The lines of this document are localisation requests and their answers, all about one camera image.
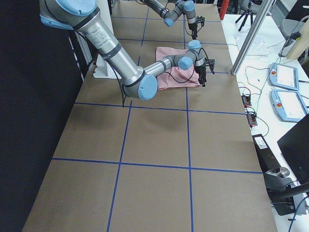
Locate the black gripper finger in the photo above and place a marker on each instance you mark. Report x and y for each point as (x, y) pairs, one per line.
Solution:
(202, 79)
(194, 34)

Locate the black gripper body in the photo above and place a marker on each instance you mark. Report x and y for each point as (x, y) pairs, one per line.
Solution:
(192, 26)
(200, 70)

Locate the pink Snoopy t-shirt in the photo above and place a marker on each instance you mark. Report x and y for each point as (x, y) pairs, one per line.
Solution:
(175, 77)

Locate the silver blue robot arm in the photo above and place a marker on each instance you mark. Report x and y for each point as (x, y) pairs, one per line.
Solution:
(84, 16)
(181, 7)

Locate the red cylinder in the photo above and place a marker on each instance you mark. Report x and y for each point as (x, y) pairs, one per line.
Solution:
(224, 6)

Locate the orange grey hub left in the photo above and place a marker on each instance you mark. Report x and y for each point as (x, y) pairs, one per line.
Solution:
(246, 99)

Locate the orange grey hub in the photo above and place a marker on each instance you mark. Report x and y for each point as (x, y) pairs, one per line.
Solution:
(246, 99)
(251, 117)

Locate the black tripod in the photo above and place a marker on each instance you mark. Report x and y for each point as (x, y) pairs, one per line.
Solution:
(245, 15)

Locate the orange grey hub right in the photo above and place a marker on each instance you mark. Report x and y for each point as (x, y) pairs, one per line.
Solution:
(251, 117)

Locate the clear plastic bag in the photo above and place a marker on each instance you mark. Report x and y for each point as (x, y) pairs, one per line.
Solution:
(258, 47)

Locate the blue teach pendant far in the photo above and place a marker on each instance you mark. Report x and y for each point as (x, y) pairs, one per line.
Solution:
(284, 76)

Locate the blue teach pendant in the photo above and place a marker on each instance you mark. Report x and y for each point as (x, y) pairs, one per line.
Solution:
(289, 105)
(284, 76)

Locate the blue teach pendant near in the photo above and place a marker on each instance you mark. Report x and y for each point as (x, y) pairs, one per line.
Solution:
(289, 105)

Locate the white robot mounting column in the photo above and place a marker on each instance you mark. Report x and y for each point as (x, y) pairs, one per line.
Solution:
(103, 69)

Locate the black box with label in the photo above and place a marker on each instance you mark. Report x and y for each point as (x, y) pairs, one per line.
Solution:
(266, 158)

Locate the black monitor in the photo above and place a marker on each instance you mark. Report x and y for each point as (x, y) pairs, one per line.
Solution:
(294, 146)

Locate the aluminium frame post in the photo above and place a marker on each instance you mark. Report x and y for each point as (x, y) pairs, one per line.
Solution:
(259, 18)

